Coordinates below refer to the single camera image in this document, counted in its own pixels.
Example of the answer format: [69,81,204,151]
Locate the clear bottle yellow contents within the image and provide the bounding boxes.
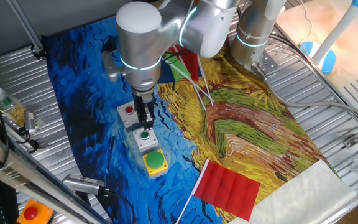
[0,86,28,128]

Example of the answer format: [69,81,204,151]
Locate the grey box small green button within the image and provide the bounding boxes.
[132,124,160,153]

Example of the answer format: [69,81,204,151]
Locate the small red flag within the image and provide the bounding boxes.
[168,45,207,111]

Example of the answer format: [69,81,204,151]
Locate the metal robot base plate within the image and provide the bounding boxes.
[251,49,279,75]

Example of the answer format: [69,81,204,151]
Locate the black camera cable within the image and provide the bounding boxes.
[98,185,137,224]

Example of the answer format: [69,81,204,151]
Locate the large red flag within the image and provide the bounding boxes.
[175,158,262,224]

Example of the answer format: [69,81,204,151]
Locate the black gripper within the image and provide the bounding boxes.
[132,92,157,130]

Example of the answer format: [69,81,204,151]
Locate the small green flag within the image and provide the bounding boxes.
[162,52,214,103]

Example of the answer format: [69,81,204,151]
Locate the orange emergency stop box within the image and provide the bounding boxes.
[16,198,55,224]

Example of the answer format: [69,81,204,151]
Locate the silver ribbed camera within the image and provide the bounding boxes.
[62,174,106,196]

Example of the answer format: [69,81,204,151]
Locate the black pole clamp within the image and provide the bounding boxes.
[31,45,47,60]

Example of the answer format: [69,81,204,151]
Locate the aluminium frame bar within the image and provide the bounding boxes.
[0,123,108,224]

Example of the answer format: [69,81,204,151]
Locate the yellow box green mushroom button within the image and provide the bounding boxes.
[142,150,170,179]

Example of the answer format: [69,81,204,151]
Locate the grey metal pole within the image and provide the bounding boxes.
[6,0,45,53]

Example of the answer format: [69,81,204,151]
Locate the grey box red button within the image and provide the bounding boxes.
[116,100,145,131]

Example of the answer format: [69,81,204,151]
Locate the grey corrugated hose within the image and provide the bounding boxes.
[250,63,358,124]

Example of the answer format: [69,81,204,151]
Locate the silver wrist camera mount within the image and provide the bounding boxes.
[101,37,127,83]

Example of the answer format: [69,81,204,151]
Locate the small silver camera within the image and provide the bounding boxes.
[23,110,37,136]

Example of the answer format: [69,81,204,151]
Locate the painted blue yellow cloth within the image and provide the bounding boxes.
[41,1,358,224]

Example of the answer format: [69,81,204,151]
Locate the light wooden board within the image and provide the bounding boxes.
[274,0,358,90]

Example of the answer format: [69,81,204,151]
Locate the white blue stand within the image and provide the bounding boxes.
[299,0,358,75]

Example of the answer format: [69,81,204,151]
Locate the black base cable bundle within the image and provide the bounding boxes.
[267,29,358,127]

